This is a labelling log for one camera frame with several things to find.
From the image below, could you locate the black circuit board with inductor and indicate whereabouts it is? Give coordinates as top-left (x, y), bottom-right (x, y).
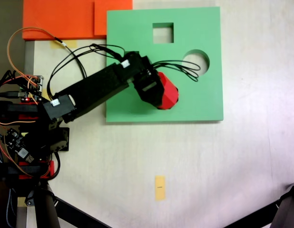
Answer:
top-left (4, 128), bottom-right (36, 164)

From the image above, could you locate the red and black table clamp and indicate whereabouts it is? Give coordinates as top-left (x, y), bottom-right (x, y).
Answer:
top-left (8, 160), bottom-right (55, 180)
top-left (0, 102), bottom-right (43, 121)

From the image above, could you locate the braided grey cable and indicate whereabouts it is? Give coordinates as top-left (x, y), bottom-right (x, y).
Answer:
top-left (5, 187), bottom-right (18, 228)

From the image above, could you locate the black tripod leg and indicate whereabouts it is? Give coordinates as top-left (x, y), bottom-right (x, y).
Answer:
top-left (270, 178), bottom-right (294, 228)
top-left (24, 182), bottom-right (61, 228)

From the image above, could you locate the black USB plug cable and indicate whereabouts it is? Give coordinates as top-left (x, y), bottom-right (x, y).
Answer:
top-left (0, 91), bottom-right (21, 98)

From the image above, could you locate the long black motor cable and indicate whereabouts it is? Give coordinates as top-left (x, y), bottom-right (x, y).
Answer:
top-left (54, 37), bottom-right (88, 79)

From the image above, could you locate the yellow tape label strip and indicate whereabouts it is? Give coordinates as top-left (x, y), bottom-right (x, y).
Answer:
top-left (155, 175), bottom-right (167, 201)

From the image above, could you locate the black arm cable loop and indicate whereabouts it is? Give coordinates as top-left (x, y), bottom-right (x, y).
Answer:
top-left (47, 43), bottom-right (126, 101)

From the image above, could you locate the red octagonal pillar block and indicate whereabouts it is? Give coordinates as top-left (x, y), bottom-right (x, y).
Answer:
top-left (157, 72), bottom-right (180, 111)

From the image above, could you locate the black tripod brace bar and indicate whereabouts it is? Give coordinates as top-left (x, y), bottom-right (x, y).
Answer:
top-left (54, 196), bottom-right (112, 228)
top-left (223, 200), bottom-right (281, 228)

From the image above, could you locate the black printed gripper finger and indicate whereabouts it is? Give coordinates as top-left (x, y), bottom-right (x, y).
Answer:
top-left (137, 91), bottom-right (165, 109)

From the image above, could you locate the green shape sorter board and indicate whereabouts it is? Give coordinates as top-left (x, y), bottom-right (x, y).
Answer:
top-left (105, 6), bottom-right (224, 124)

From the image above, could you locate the large orange foam board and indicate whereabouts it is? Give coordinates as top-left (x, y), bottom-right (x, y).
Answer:
top-left (22, 0), bottom-right (107, 40)

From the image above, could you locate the thin orange wire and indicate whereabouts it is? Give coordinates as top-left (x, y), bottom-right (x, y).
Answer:
top-left (6, 27), bottom-right (58, 105)

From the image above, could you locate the circuit board with green terminal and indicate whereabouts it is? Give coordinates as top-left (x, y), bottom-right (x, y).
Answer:
top-left (20, 75), bottom-right (45, 102)

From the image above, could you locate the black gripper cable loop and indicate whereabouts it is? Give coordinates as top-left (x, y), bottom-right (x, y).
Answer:
top-left (151, 60), bottom-right (201, 83)

